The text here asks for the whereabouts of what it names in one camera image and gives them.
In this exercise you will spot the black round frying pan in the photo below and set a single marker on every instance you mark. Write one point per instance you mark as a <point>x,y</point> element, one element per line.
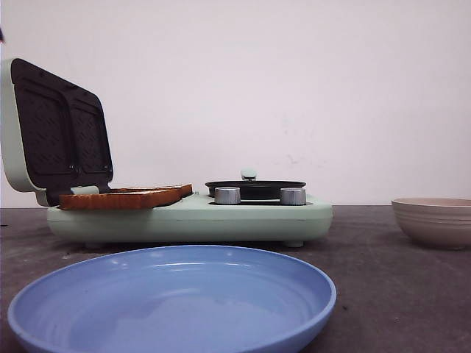
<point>253,189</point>

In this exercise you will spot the silver control knob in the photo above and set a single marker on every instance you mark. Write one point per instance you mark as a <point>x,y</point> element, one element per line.
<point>227,195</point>
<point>293,196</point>

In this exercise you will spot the silver left control knob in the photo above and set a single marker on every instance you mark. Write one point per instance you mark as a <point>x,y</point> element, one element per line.
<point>227,195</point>

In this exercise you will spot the beige ribbed bowl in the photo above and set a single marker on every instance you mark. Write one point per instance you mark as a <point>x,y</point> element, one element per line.
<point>438,222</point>

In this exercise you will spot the blue plastic plate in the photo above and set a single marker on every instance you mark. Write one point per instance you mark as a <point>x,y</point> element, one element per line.
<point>197,298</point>

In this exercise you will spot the mint green breakfast maker base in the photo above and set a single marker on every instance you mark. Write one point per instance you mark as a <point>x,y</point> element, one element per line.
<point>196,218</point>

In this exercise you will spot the mint green sandwich maker lid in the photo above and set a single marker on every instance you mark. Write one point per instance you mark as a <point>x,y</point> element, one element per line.
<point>53,134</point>

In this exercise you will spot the silver right control knob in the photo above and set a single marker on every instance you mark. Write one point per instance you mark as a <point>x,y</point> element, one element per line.
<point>293,196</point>

